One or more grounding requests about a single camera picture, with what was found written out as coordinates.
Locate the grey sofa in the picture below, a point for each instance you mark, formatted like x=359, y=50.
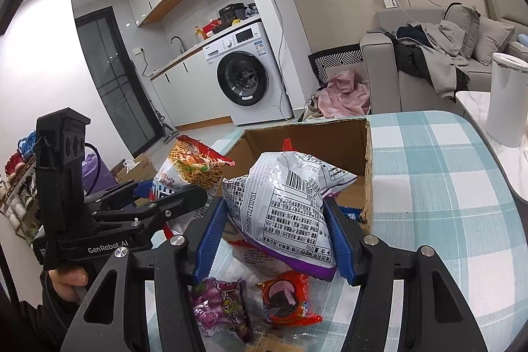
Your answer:
x=379, y=80

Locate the silver purple snack bag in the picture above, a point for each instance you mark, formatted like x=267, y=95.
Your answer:
x=288, y=211

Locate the person's left hand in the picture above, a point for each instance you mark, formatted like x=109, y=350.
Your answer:
x=66, y=282

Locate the grey cushion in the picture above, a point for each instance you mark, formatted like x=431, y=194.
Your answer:
x=466, y=26
x=493, y=40

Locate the pile of dark clothes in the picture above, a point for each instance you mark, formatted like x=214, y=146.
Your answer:
x=420, y=59

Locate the brown cardboard shipping box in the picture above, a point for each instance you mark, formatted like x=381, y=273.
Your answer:
x=313, y=139

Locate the black white patterned chair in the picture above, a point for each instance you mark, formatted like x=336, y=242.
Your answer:
x=334, y=61

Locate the red box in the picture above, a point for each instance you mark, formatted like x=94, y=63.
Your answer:
x=211, y=28

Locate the blue sneaker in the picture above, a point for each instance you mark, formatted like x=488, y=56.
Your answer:
x=27, y=143

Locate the shoe rack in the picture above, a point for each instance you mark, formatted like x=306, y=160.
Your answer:
x=16, y=207

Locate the white marble side table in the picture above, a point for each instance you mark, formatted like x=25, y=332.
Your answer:
x=472, y=104

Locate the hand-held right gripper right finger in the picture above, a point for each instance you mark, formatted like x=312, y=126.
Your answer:
x=342, y=249

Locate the white lower cabinets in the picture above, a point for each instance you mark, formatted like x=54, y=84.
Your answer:
x=194, y=96

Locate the yellow bottle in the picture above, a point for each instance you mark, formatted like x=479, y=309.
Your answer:
x=199, y=35

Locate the white washing machine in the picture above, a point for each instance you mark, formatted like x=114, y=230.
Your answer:
x=247, y=80

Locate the purple snack packet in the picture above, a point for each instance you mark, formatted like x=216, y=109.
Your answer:
x=222, y=306

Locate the stick vacuum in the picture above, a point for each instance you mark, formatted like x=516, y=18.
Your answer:
x=169, y=135

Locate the black glass door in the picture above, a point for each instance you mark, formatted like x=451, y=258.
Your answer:
x=111, y=88

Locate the small cardboard box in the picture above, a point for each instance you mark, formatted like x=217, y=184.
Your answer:
x=140, y=168

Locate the blue cookie packet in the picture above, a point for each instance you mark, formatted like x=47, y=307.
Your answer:
x=352, y=215

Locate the metal faucet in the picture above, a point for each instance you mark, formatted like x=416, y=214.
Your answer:
x=183, y=46

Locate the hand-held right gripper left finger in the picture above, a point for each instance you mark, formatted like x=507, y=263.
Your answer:
x=208, y=240

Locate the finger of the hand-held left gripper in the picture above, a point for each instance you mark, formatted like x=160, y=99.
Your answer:
x=123, y=191
x=181, y=199

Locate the red cookie packet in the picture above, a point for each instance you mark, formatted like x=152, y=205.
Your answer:
x=288, y=294

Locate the pink cloth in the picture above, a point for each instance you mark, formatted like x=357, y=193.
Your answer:
x=346, y=96

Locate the black rice cooker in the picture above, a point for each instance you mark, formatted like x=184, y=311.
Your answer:
x=232, y=14

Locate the white trash bin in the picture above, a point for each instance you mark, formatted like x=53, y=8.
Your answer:
x=507, y=104

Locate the noodle snack bag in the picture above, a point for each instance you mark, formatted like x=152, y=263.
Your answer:
x=194, y=166

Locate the clear cracker packet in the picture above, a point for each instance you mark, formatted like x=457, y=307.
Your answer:
x=276, y=346

